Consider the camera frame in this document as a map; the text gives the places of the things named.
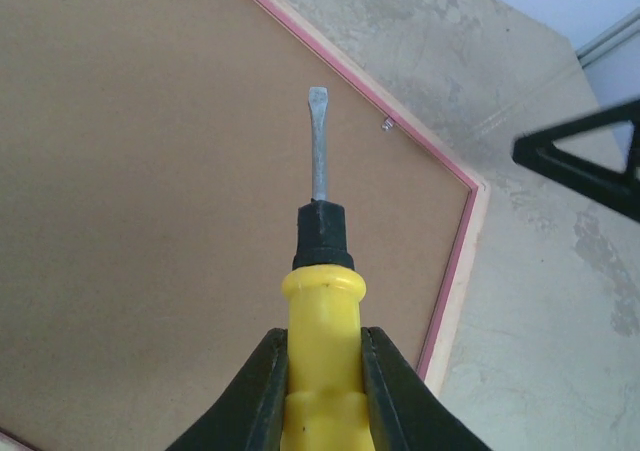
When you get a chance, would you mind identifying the right aluminium corner post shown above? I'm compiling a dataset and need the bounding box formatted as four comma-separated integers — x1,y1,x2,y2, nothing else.
576,7,640,68

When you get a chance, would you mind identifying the brown frame backing board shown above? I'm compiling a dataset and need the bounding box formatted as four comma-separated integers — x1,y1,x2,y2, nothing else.
0,0,474,451

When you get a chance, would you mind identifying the yellow handled screwdriver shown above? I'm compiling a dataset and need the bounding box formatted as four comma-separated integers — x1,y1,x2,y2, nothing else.
280,87,374,450

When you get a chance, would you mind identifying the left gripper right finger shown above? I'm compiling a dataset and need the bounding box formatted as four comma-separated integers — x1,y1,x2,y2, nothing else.
361,327,490,451

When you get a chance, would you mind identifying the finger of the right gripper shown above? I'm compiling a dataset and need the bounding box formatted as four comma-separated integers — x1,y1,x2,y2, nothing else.
512,99,639,219

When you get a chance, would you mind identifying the pink picture frame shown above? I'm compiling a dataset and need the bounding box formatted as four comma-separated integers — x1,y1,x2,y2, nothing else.
0,0,491,451

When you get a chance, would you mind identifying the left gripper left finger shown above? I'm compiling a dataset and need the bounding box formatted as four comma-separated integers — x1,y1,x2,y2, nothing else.
168,328,288,451

